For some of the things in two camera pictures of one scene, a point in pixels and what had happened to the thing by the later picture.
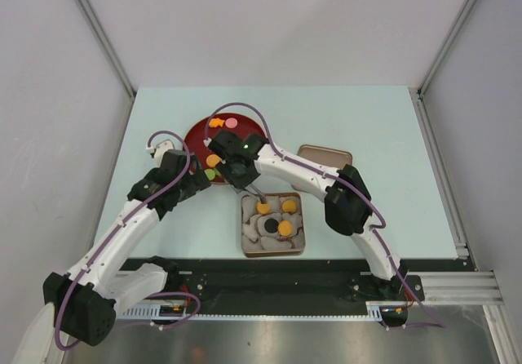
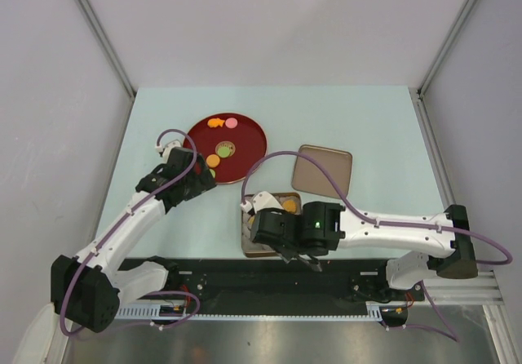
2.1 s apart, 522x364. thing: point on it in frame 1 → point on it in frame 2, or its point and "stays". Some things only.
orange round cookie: (289, 206) stays
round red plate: (207, 158) stays
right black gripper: (239, 183) → (285, 253)
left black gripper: (196, 181) stays
